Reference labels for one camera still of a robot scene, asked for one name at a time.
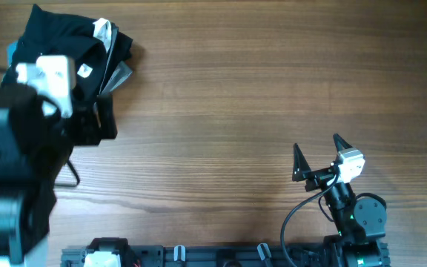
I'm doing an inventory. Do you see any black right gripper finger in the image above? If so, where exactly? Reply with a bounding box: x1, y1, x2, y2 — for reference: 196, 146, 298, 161
292, 143, 311, 182
333, 133, 352, 151

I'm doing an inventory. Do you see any black t-shirt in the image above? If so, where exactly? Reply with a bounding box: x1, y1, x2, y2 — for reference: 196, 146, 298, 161
1, 4, 107, 103

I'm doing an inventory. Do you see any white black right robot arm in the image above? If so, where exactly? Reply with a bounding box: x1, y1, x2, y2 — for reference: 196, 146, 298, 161
280, 133, 391, 267

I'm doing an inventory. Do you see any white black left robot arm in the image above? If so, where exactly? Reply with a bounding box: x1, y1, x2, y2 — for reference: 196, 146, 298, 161
0, 92, 117, 266

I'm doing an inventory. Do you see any black folded garment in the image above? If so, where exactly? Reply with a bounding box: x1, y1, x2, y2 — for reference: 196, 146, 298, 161
99, 24, 133, 95

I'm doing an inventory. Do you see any blue folded garment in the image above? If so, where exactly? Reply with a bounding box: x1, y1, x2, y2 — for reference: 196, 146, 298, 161
7, 42, 18, 66

